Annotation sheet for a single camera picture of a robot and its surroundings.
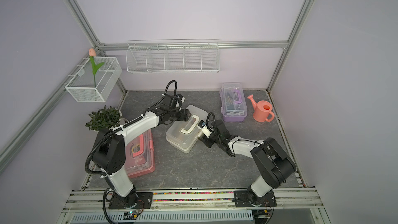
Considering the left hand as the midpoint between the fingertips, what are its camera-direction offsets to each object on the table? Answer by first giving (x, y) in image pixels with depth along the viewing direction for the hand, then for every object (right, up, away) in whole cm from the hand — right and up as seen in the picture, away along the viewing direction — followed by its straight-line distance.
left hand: (187, 115), depth 90 cm
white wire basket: (-50, +15, -15) cm, 55 cm away
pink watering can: (+47, +3, +5) cm, 47 cm away
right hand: (+9, -11, +1) cm, 14 cm away
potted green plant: (-44, -1, -6) cm, 44 cm away
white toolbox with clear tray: (-1, -11, -6) cm, 12 cm away
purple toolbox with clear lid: (+29, +8, +12) cm, 33 cm away
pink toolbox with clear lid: (-22, -19, -14) cm, 32 cm away
